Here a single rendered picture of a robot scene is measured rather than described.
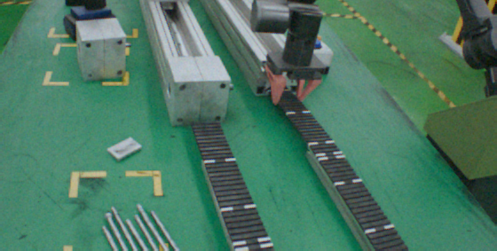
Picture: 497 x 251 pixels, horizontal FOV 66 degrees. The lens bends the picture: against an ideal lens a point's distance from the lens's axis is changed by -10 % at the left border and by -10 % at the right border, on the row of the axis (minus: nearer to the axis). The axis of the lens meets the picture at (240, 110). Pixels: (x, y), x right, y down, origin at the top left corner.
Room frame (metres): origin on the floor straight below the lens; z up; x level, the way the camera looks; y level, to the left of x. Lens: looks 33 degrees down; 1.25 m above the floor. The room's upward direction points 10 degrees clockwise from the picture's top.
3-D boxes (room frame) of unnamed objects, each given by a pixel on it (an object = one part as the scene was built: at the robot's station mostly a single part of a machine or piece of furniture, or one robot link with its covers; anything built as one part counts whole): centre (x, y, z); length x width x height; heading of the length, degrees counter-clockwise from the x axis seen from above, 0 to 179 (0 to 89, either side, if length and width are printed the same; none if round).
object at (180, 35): (1.09, 0.26, 0.82); 0.80 x 0.10 x 0.09; 23
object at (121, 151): (0.53, 0.18, 0.78); 0.05 x 0.03 x 0.01; 146
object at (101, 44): (0.78, 0.31, 0.83); 0.11 x 0.10 x 0.10; 122
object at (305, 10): (0.74, -0.08, 0.97); 0.07 x 0.06 x 0.07; 104
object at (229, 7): (1.16, 0.09, 0.82); 0.80 x 0.10 x 0.09; 23
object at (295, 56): (0.74, -0.09, 0.91); 0.10 x 0.07 x 0.07; 113
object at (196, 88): (0.68, 0.08, 0.83); 0.12 x 0.09 x 0.10; 113
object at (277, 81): (0.74, -0.08, 0.84); 0.07 x 0.07 x 0.09; 23
